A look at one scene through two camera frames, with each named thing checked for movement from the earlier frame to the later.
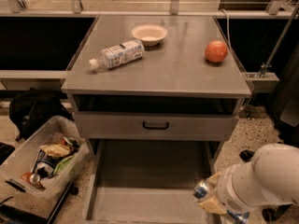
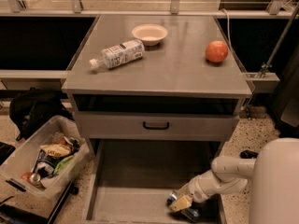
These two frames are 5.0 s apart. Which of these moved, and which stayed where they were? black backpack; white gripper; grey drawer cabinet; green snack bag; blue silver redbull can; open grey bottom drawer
Moved: white gripper; blue silver redbull can
Stayed: open grey bottom drawer; green snack bag; grey drawer cabinet; black backpack
